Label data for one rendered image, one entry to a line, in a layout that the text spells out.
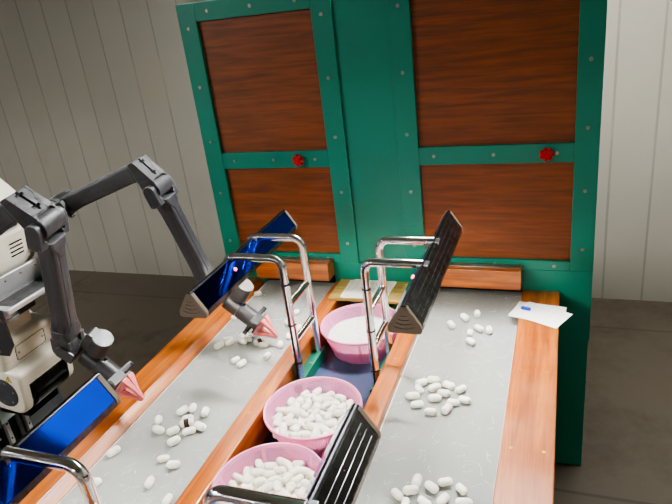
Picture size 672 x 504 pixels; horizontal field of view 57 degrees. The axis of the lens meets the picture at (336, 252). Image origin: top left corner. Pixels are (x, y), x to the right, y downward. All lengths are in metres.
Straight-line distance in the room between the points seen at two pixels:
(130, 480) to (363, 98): 1.32
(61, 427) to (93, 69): 3.40
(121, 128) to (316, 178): 2.42
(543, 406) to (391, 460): 0.41
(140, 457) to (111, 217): 3.20
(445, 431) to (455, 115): 0.98
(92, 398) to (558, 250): 1.48
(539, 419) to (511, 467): 0.18
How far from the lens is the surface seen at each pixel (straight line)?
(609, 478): 2.63
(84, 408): 1.33
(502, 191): 2.08
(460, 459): 1.54
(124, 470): 1.71
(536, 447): 1.54
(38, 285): 2.13
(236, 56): 2.24
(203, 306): 1.62
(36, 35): 4.71
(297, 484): 1.53
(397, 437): 1.60
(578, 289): 2.19
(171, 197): 1.92
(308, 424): 1.67
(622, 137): 3.48
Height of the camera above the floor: 1.77
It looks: 23 degrees down
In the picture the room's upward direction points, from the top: 7 degrees counter-clockwise
